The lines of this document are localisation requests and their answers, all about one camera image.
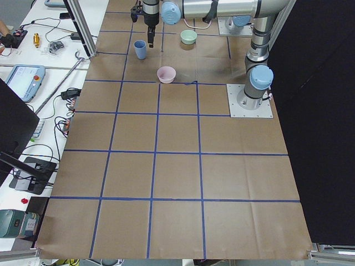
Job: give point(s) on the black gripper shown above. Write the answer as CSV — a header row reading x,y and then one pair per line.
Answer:
x,y
151,17

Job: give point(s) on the blue cup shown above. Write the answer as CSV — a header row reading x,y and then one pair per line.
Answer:
x,y
140,49

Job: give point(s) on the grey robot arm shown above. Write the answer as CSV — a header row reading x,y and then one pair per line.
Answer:
x,y
259,75

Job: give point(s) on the green bowl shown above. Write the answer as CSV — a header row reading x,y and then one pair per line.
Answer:
x,y
188,37

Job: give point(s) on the pink bowl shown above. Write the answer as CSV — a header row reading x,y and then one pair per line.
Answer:
x,y
166,74

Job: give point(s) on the metal stand rod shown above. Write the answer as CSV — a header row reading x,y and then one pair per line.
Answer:
x,y
79,60

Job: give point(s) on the black power adapter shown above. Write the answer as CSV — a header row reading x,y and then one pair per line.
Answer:
x,y
70,93

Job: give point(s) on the gold metal cylinder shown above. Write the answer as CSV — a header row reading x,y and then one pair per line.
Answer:
x,y
36,40

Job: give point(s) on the blue teach pendant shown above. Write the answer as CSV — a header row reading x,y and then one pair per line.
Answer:
x,y
25,80

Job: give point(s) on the black monitor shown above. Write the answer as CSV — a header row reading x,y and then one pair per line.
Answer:
x,y
18,123

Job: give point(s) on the green box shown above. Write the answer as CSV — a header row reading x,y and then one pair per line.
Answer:
x,y
11,223

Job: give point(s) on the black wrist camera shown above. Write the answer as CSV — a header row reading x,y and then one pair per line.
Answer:
x,y
135,12

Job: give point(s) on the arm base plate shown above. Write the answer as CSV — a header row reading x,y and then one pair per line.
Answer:
x,y
229,29
251,110

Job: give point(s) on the aluminium frame post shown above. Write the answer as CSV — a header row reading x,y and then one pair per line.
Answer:
x,y
77,16

